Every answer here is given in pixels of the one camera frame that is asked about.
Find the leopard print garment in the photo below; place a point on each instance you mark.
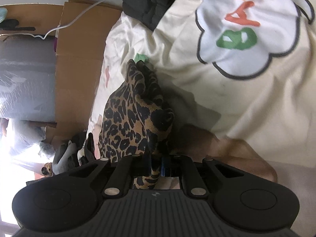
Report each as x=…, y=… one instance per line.
x=137, y=120

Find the white bear print bedsheet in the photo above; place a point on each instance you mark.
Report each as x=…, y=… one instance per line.
x=244, y=69

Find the grey plush toy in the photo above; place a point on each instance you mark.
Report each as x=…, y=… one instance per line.
x=65, y=158

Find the brown cardboard sheet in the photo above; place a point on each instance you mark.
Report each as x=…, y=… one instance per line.
x=80, y=30

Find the grey storage box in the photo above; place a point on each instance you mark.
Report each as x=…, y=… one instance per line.
x=28, y=78

